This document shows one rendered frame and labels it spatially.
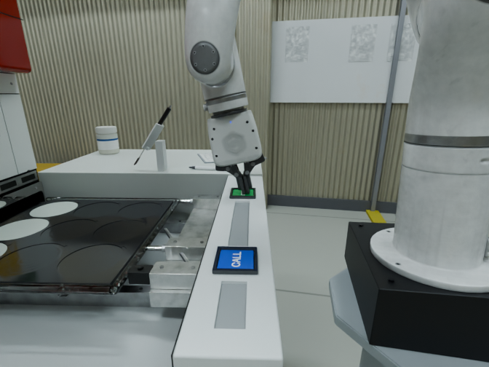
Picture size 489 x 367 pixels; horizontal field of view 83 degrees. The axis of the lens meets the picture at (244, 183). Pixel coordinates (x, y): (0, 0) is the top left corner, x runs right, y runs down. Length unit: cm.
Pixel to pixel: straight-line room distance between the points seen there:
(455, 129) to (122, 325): 55
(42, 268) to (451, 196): 62
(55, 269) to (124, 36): 306
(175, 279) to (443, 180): 41
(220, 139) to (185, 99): 258
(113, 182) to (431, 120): 74
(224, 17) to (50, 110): 369
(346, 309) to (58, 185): 79
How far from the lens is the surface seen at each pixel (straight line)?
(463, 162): 45
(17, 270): 60
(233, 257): 38
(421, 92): 45
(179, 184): 79
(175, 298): 47
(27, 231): 73
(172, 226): 76
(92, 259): 56
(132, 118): 343
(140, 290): 54
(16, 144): 91
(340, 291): 58
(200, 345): 28
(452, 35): 41
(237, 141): 56
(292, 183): 304
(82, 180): 90
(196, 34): 48
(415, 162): 47
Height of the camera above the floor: 117
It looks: 18 degrees down
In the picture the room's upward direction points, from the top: straight up
